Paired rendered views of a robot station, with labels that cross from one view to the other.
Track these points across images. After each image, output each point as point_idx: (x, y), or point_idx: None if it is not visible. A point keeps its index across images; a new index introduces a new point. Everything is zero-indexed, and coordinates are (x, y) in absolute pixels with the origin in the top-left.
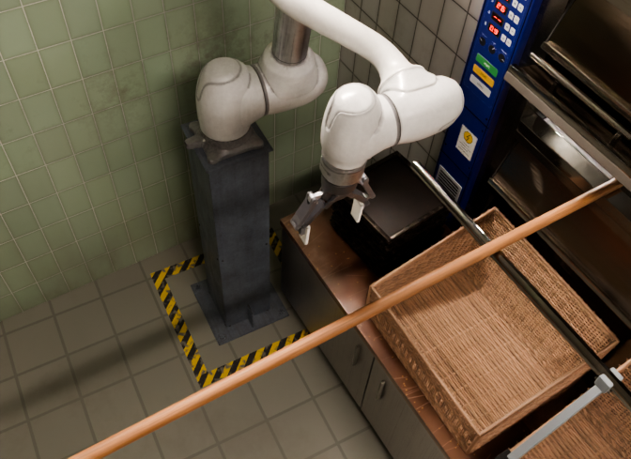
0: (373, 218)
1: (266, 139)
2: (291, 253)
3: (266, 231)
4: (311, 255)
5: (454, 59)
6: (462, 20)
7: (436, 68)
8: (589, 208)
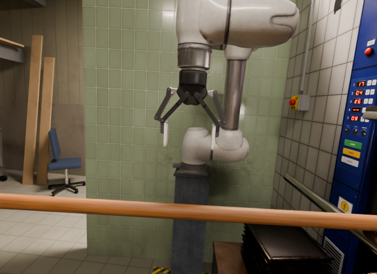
0: (263, 242)
1: (210, 175)
2: (214, 269)
3: (202, 242)
4: (220, 266)
5: (330, 157)
6: (334, 130)
7: (320, 169)
8: None
